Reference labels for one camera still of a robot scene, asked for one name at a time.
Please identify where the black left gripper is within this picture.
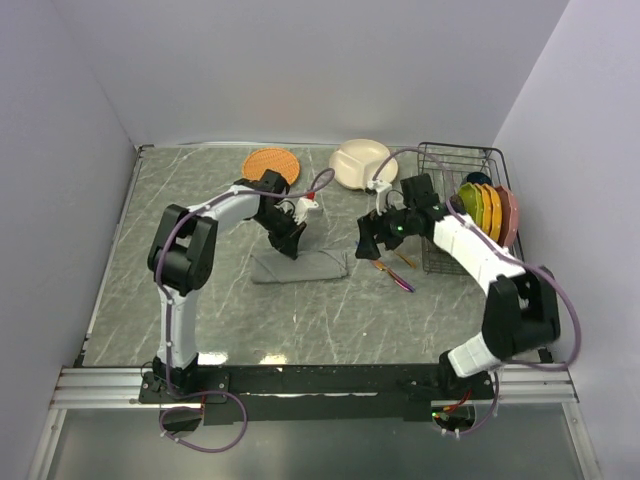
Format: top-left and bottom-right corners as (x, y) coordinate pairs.
(255, 208), (308, 260)

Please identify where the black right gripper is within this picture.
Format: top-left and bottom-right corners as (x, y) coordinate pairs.
(354, 199), (416, 261)

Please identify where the grey cloth napkin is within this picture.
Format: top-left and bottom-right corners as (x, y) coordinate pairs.
(250, 249), (349, 284)

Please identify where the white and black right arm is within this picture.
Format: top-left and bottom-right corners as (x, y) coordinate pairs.
(355, 174), (561, 399)

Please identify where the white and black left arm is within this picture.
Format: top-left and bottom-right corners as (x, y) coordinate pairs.
(147, 170), (315, 402)

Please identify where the gold spoon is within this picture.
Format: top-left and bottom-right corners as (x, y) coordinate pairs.
(393, 250), (417, 269)

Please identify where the iridescent purple knife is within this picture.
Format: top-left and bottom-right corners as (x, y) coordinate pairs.
(370, 259), (415, 293)

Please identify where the cream divided plate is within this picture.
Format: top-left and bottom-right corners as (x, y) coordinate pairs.
(329, 139), (391, 190)

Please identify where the orange woven round coaster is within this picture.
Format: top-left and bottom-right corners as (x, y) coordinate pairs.
(241, 147), (301, 185)

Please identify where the green scalloped plate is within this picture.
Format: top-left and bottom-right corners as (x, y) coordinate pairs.
(458, 183), (484, 227)

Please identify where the dark blue bowl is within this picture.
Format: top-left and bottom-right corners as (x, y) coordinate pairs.
(464, 171), (493, 186)

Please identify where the yellow scalloped plate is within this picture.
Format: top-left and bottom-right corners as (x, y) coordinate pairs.
(476, 184), (494, 241)

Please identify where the orange scalloped plate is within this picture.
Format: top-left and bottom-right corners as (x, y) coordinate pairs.
(488, 186), (502, 242)

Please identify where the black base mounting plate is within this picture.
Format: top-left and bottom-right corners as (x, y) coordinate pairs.
(139, 364), (494, 426)

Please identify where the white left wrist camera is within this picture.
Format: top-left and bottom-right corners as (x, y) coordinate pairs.
(293, 193), (322, 225)

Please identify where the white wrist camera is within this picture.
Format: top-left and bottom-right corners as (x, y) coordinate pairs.
(293, 193), (322, 225)
(365, 179), (392, 215)

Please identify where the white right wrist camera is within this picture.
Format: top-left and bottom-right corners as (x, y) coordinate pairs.
(365, 179), (392, 215)

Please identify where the black wire dish rack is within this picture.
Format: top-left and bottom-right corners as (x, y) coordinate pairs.
(417, 142), (522, 258)

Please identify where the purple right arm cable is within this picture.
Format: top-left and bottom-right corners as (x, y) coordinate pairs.
(369, 146), (584, 439)

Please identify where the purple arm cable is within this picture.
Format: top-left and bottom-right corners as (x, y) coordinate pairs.
(369, 146), (584, 439)
(153, 167), (336, 455)

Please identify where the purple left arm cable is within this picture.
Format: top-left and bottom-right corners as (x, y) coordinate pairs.
(153, 167), (336, 455)

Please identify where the aluminium frame rail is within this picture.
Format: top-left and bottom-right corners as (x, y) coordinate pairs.
(49, 365), (578, 409)

